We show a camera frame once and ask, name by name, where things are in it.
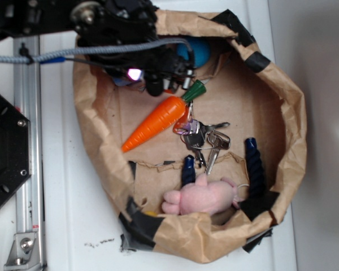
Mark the blue sponge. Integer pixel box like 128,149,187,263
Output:
112,77,138,87

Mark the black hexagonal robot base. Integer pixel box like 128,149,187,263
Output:
0,95,31,209

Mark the bunch of silver keys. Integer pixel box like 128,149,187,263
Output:
172,100,230,168

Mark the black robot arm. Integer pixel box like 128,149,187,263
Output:
0,1,195,96

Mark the aluminium rail frame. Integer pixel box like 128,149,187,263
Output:
3,33,47,271

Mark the orange plastic toy carrot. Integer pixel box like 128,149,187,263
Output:
121,80,206,152

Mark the yellow rubber duck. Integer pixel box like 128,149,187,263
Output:
144,211,158,217

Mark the blue foam ball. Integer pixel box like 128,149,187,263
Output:
176,36,211,68

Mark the pink plush pig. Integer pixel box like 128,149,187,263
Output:
162,173,242,216

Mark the brown paper bag bin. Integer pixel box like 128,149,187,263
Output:
73,10,307,263

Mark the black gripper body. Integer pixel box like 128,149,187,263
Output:
70,1,195,96

